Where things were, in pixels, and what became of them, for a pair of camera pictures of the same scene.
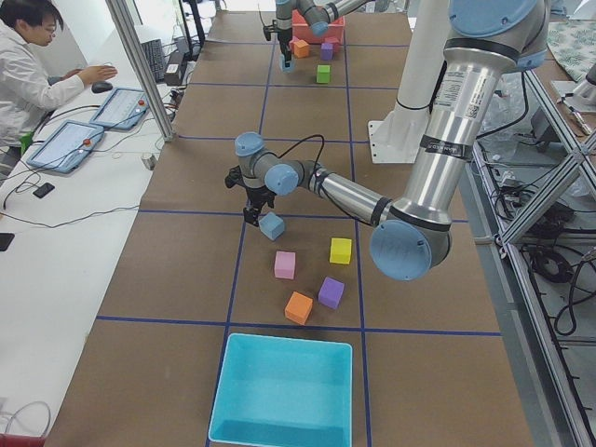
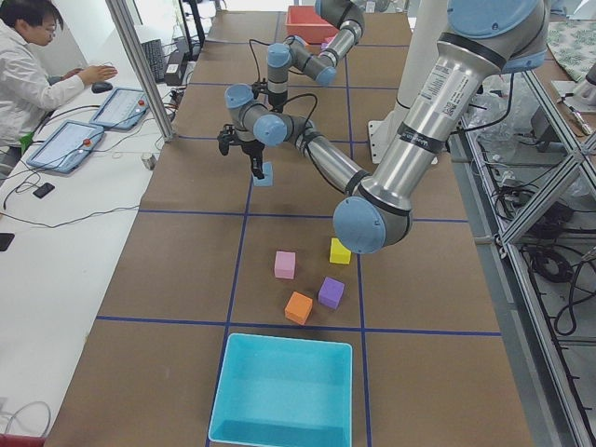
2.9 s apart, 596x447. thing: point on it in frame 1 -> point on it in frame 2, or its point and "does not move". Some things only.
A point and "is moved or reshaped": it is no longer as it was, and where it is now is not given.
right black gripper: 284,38 -> 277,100
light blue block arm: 271,225 is moved or reshaped
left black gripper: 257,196 -> 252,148
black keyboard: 154,52 does not move
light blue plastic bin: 277,390 does not move
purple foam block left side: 331,292 does not move
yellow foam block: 340,250 does not move
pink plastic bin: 302,30 does not move
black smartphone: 44,190 does not move
